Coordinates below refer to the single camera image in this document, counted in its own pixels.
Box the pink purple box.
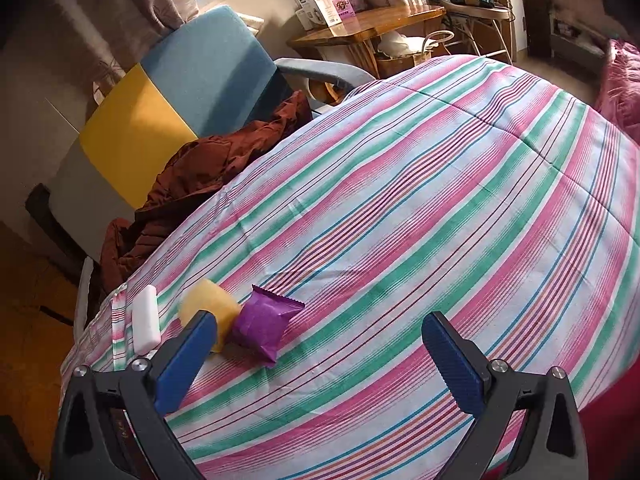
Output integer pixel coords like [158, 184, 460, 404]
[330, 0, 362, 23]

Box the wooden side desk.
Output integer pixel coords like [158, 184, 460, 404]
[290, 4, 446, 78]

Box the white printed box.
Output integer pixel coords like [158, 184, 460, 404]
[296, 0, 343, 30]

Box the dark wooden cabinet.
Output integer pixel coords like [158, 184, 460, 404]
[530, 0, 616, 71]

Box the grey yellow blue armchair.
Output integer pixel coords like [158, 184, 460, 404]
[27, 5, 376, 281]

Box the purple snack packet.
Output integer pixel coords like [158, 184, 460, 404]
[231, 284, 306, 367]

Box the white cabinet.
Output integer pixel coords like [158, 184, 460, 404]
[505, 0, 528, 56]

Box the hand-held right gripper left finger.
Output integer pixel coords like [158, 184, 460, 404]
[50, 310, 218, 480]

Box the white soap bar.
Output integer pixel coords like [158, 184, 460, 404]
[131, 285, 162, 355]

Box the basket with white bag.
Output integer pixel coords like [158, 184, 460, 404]
[375, 30, 456, 78]

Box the pink green striped blanket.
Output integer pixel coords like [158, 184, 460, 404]
[60, 54, 640, 480]

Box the pink fluffy blanket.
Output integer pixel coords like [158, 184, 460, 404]
[595, 39, 640, 146]

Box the rust red jacket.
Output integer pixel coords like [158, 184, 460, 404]
[100, 91, 316, 301]

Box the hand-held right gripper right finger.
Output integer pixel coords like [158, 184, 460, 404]
[421, 311, 588, 480]

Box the blue folding chair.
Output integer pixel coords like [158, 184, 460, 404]
[440, 0, 516, 63]

